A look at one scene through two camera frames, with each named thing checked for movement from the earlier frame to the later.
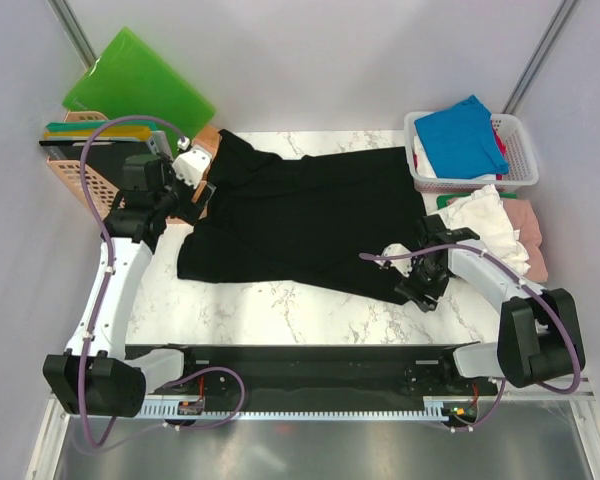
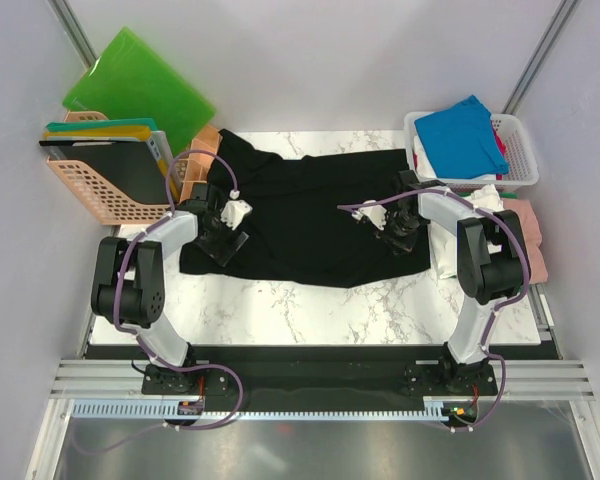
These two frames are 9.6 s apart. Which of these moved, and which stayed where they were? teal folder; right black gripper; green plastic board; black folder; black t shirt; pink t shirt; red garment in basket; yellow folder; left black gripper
Moved: black t shirt; right black gripper; left black gripper
Stayed: black folder; teal folder; pink t shirt; red garment in basket; green plastic board; yellow folder
